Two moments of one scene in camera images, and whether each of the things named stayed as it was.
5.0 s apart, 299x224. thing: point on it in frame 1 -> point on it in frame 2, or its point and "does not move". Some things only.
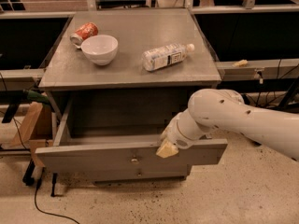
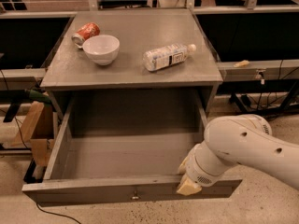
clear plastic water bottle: x=165 y=55 does not move
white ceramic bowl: x=100 y=49 does not move
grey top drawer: x=120 y=128 -> x=106 y=168
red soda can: x=82 y=33 does not move
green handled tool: x=15 y=97 does not move
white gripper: x=175 y=134 -> x=196 y=174
